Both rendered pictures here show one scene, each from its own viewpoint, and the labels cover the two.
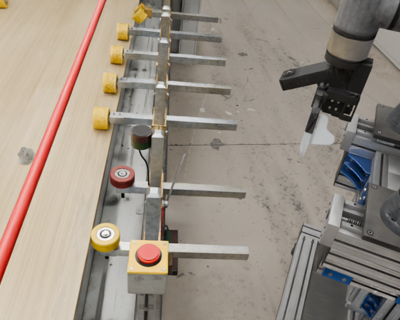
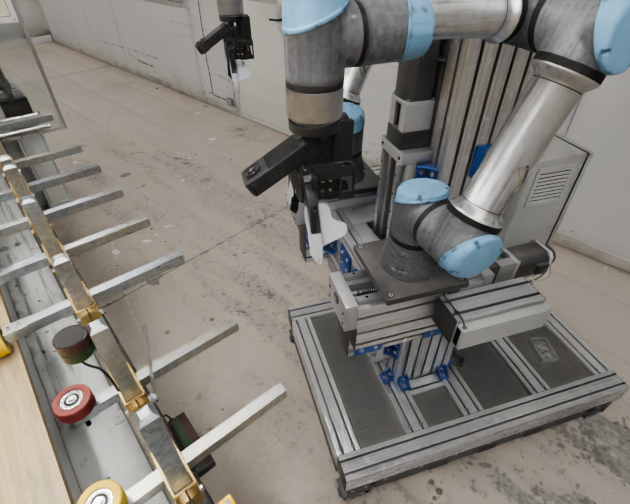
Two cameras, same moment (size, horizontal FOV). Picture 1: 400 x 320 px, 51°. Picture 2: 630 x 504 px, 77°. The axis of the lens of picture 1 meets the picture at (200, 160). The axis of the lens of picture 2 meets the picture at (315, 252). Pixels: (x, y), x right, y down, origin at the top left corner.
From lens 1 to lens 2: 0.31 m
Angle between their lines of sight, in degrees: 25
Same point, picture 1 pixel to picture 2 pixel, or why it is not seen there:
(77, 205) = (28, 491)
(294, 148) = (232, 242)
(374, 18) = (341, 55)
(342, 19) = (300, 70)
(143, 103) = (41, 284)
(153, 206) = (154, 431)
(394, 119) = not seen: hidden behind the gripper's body
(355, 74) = (337, 138)
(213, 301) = (250, 440)
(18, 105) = not seen: outside the picture
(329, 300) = (351, 364)
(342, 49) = (316, 112)
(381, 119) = not seen: hidden behind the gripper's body
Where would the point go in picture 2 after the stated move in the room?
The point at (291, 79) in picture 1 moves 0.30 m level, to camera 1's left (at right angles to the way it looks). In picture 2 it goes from (262, 177) to (9, 253)
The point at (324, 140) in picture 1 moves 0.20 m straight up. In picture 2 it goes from (336, 232) to (342, 94)
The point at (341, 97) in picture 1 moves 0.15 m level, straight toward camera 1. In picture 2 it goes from (333, 173) to (370, 235)
